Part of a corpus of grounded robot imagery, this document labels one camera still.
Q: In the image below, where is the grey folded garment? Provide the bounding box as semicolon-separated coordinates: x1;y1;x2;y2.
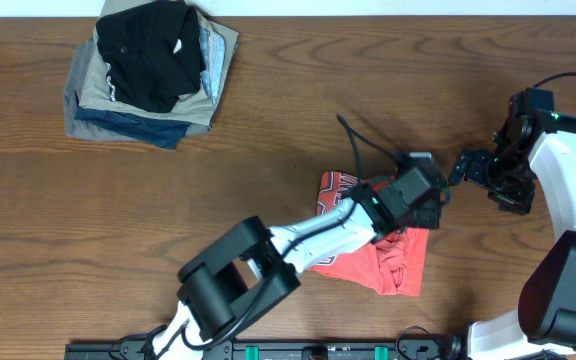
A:
63;38;210;149

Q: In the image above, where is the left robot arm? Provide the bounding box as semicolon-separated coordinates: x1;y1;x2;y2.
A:
144;165;448;359

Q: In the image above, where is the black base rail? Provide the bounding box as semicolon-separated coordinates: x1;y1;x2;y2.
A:
64;336;466;360

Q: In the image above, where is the light blue folded garment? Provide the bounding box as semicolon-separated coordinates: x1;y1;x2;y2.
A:
199;25;225;105

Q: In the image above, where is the khaki folded garment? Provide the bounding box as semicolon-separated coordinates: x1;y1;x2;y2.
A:
79;10;239;126

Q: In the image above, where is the coral red t-shirt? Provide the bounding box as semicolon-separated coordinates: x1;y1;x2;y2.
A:
307;170;430;298

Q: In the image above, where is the black looped cable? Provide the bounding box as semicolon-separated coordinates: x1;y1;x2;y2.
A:
395;325;444;360

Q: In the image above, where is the dark blue folded garment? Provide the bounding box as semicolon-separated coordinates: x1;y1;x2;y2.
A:
75;106;191;150

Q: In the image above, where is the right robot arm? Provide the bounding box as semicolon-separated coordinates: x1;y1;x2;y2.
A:
449;87;576;359

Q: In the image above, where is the black folded shirt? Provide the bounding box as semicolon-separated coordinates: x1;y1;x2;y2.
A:
96;1;205;113

